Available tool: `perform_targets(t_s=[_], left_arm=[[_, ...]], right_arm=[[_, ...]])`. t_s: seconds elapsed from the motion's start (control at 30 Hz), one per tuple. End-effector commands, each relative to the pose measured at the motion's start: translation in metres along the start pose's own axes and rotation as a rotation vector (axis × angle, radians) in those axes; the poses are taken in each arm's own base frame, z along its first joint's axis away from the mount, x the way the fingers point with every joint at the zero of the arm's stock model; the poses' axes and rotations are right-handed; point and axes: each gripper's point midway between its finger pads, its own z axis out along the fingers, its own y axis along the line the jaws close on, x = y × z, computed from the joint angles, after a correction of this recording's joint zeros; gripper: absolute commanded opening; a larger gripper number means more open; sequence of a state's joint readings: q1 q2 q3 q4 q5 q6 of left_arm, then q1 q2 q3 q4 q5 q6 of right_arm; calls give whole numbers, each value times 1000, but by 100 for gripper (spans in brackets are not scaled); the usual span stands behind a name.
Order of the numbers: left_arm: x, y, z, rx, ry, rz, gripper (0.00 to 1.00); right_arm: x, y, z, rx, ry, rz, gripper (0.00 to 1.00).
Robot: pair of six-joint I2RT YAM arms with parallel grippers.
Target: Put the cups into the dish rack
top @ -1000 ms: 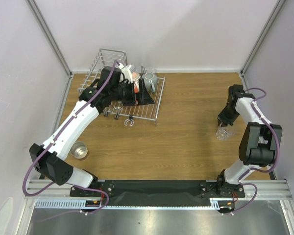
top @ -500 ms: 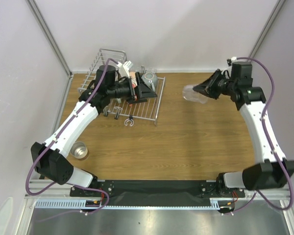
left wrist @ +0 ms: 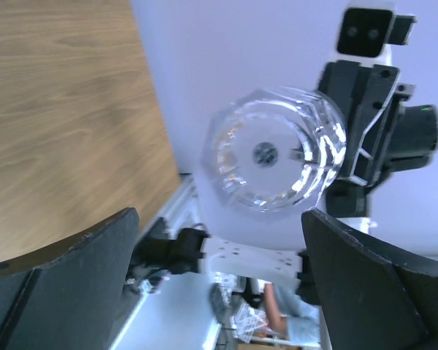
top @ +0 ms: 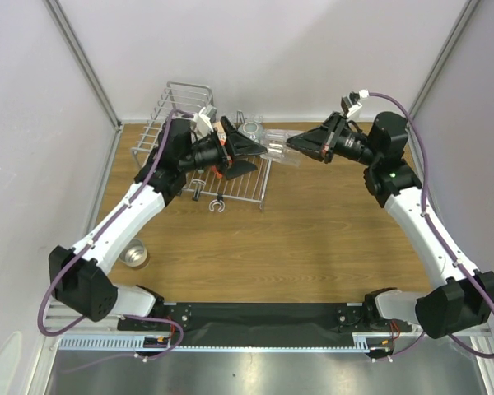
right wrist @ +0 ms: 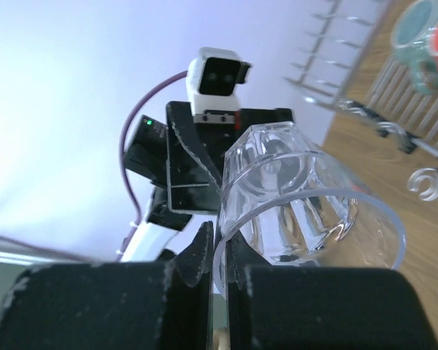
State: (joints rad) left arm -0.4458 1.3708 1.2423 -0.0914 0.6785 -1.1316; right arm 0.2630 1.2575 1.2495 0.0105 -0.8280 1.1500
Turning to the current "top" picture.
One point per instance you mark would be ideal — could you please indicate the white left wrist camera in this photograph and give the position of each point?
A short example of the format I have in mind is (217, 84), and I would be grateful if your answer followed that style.
(206, 119)

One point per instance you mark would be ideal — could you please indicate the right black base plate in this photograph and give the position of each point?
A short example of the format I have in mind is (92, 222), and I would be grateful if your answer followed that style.
(360, 318)

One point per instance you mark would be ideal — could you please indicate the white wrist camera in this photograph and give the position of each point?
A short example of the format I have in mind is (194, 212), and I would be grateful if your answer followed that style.
(206, 119)
(351, 103)

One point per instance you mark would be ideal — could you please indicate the orange mug white inside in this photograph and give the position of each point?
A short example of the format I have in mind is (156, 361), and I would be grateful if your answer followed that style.
(217, 172)

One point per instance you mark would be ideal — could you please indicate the silver wire dish rack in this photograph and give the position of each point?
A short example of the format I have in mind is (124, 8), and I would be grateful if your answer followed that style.
(178, 160)

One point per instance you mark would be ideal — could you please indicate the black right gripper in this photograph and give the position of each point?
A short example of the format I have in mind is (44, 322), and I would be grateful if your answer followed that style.
(329, 137)

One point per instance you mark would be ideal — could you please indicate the beige brown steel tumbler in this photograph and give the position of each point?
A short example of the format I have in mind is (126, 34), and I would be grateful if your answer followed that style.
(135, 255)

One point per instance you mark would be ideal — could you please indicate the large teal glazed mug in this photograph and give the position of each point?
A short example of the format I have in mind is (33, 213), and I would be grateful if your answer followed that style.
(252, 130)

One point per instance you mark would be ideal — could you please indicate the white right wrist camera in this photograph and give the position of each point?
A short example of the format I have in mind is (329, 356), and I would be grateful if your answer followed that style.
(351, 103)

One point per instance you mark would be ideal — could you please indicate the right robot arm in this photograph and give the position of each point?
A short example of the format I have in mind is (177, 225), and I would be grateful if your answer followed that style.
(455, 303)

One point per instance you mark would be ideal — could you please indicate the clear faceted glass cup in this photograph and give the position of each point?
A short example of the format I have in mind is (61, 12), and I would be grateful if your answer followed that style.
(275, 141)

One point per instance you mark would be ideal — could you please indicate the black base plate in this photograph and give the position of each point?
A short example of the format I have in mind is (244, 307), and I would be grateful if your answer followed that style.
(360, 318)
(173, 312)

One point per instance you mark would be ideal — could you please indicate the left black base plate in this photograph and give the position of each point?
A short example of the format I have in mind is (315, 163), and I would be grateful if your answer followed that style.
(173, 312)

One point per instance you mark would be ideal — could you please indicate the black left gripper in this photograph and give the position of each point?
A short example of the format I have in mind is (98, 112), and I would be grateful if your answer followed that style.
(238, 144)

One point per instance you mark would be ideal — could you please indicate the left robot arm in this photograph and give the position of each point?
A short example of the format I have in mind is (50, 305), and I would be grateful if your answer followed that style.
(79, 275)

